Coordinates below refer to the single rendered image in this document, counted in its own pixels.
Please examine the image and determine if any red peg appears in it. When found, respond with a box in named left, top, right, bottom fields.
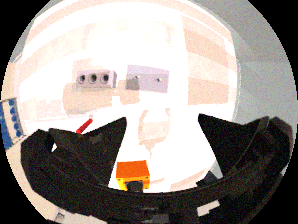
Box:
left=76, top=119, right=93, bottom=135

